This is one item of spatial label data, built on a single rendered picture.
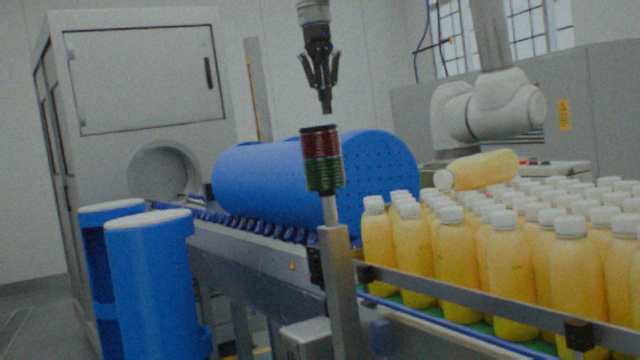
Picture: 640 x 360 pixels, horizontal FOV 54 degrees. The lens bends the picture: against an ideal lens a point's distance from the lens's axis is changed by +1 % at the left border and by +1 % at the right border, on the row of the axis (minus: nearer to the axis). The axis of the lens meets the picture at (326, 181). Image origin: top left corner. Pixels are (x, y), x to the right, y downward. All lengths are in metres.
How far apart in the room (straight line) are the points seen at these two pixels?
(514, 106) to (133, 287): 1.29
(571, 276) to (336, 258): 0.34
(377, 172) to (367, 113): 5.63
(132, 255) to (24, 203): 4.77
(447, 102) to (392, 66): 5.25
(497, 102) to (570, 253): 1.14
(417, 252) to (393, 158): 0.47
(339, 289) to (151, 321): 1.16
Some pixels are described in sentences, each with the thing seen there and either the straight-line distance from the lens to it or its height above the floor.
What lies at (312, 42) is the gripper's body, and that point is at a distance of 1.70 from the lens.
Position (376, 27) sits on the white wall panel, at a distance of 7.33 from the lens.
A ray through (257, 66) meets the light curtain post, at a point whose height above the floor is 1.56.
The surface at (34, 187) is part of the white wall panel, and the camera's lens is 6.75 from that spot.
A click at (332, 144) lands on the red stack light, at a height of 1.23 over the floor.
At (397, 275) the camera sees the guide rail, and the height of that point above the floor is 0.97.
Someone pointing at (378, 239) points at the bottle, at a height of 1.02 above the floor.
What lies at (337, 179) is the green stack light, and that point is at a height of 1.17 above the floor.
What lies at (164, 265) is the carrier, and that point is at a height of 0.89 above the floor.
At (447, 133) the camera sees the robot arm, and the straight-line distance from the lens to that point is 2.10.
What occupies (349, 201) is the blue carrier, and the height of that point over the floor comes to 1.07.
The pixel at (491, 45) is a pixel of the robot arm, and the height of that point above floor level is 1.42.
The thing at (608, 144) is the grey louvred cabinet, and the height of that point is 0.99.
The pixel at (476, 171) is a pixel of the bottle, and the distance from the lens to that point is 1.26.
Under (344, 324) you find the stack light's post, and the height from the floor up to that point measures 0.94.
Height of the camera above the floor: 1.26
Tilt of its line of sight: 5 degrees down
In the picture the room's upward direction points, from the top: 8 degrees counter-clockwise
